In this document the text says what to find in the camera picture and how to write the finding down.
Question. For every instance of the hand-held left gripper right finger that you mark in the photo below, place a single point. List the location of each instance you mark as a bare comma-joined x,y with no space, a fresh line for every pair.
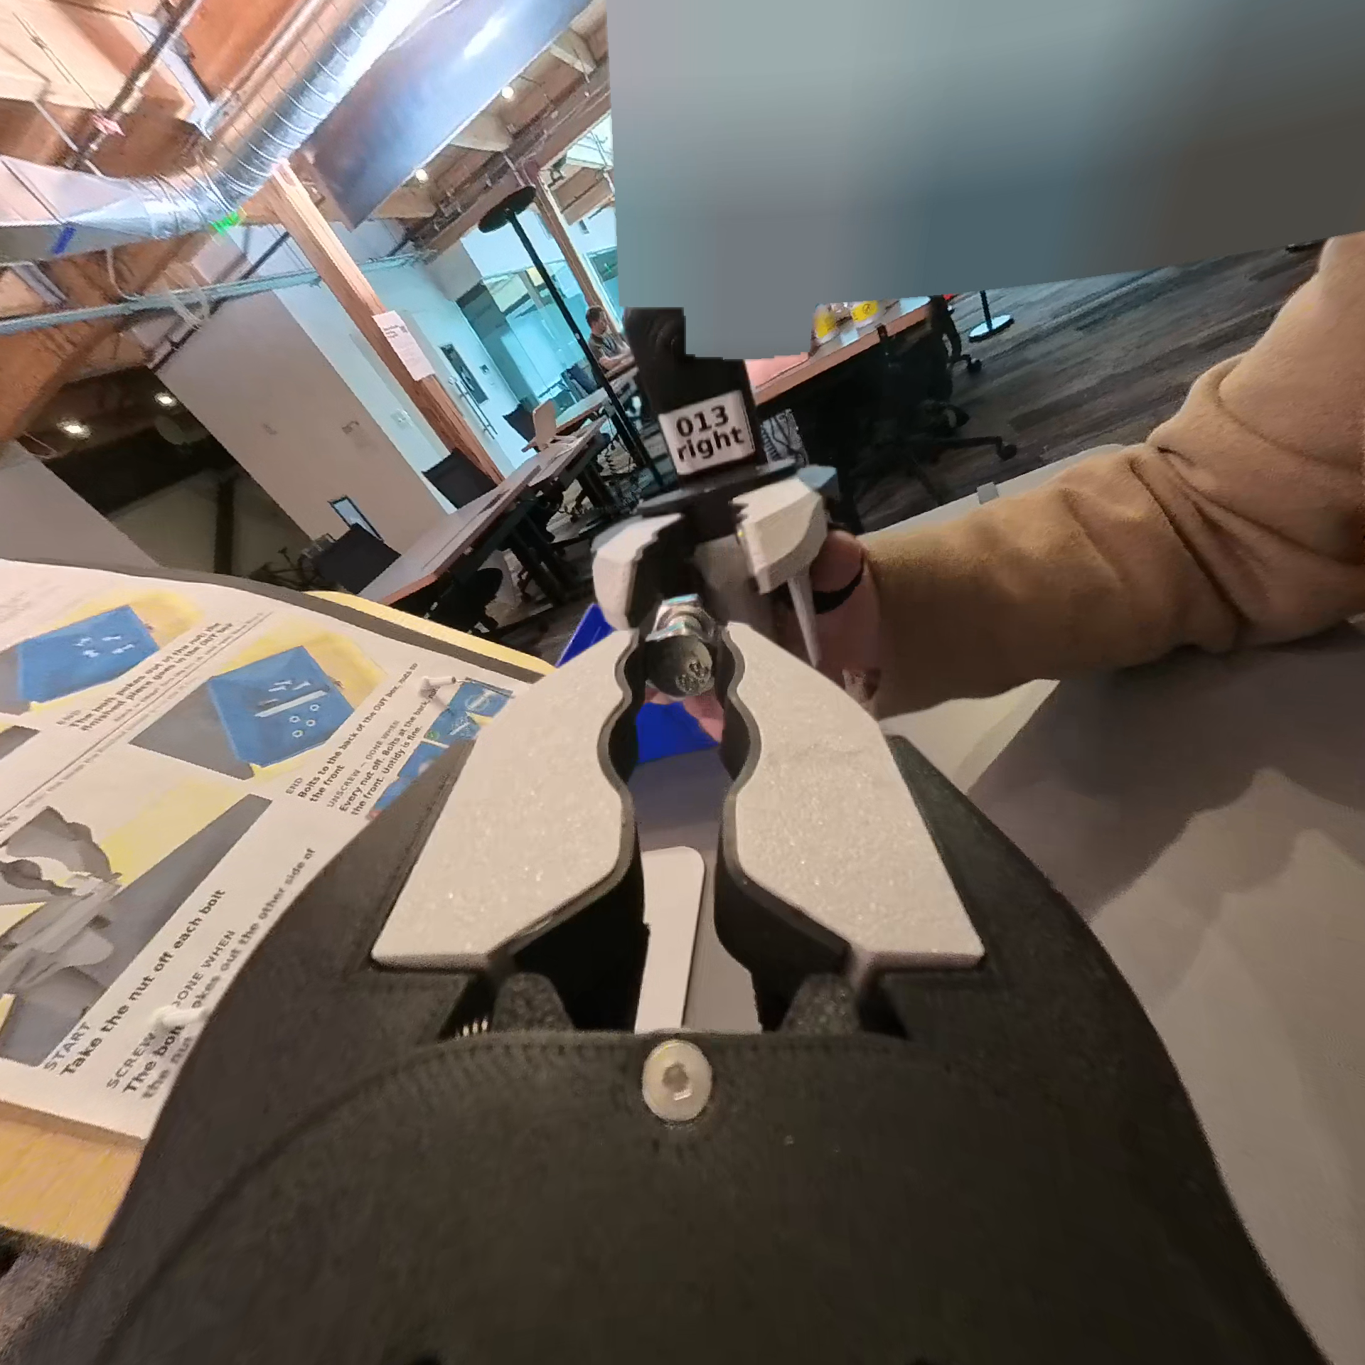
852,852

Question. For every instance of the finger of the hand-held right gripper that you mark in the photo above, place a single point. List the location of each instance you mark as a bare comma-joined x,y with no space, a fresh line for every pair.
782,539
618,577

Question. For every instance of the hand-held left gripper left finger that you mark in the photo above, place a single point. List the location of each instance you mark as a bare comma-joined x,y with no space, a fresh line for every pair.
511,844

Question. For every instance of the blue plastic bin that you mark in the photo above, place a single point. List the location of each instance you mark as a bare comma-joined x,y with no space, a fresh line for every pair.
584,639

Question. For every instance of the steel hex bolt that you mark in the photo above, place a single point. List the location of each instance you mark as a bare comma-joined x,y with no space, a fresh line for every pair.
683,670

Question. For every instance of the wooden office desk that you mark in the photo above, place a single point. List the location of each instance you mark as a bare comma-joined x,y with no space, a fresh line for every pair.
449,543

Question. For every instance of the person's right hand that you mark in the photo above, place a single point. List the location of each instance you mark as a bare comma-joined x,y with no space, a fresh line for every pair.
852,639

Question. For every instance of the wooden table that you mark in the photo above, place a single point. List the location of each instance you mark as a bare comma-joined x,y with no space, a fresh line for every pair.
811,373

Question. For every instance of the black office chair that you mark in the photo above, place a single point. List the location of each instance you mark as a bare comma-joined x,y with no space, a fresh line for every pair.
918,417

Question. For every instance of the white paper notice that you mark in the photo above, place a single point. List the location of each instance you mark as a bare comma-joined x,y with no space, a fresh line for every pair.
404,342

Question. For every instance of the white stand base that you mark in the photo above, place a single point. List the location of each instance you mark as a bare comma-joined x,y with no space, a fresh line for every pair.
53,1173

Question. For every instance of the rectangular metal duct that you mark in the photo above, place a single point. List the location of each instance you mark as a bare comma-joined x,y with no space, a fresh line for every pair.
107,207

